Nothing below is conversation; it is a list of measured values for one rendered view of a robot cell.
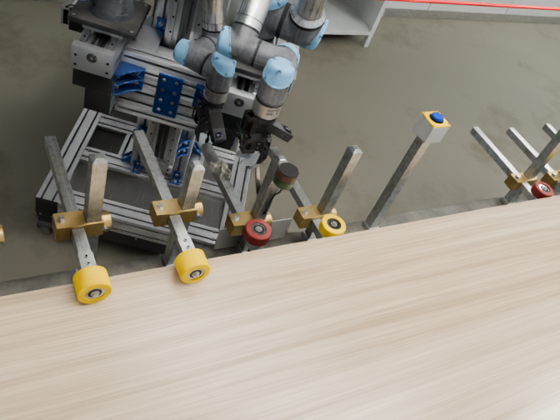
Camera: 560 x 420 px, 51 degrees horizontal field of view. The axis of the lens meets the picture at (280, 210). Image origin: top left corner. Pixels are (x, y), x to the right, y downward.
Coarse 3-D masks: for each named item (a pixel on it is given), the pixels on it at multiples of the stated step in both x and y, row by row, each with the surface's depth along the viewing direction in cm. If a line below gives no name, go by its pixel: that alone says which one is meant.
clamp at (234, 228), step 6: (228, 216) 176; (240, 216) 177; (246, 216) 177; (270, 216) 181; (228, 222) 176; (234, 222) 174; (240, 222) 175; (246, 222) 176; (270, 222) 181; (228, 228) 177; (234, 228) 174; (240, 228) 176; (234, 234) 177; (240, 234) 178
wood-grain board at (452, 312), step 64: (256, 256) 164; (320, 256) 171; (384, 256) 179; (448, 256) 188; (512, 256) 197; (0, 320) 130; (64, 320) 134; (128, 320) 139; (192, 320) 144; (256, 320) 150; (320, 320) 156; (384, 320) 162; (448, 320) 169; (512, 320) 177; (0, 384) 121; (64, 384) 125; (128, 384) 129; (192, 384) 133; (256, 384) 138; (320, 384) 143; (384, 384) 148; (448, 384) 154; (512, 384) 161
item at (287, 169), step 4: (284, 164) 160; (288, 164) 161; (280, 168) 159; (284, 168) 159; (288, 168) 160; (292, 168) 160; (296, 168) 161; (284, 172) 158; (288, 172) 159; (292, 172) 159; (296, 172) 160; (288, 176) 158; (292, 176) 158; (296, 176) 159; (272, 180) 165; (276, 192) 168; (272, 196) 169; (268, 204) 172; (264, 212) 175
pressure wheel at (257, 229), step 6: (252, 222) 171; (258, 222) 172; (264, 222) 173; (246, 228) 169; (252, 228) 170; (258, 228) 170; (264, 228) 172; (270, 228) 172; (246, 234) 169; (252, 234) 168; (258, 234) 169; (264, 234) 170; (270, 234) 170; (246, 240) 170; (252, 240) 169; (258, 240) 168; (264, 240) 169; (258, 246) 170
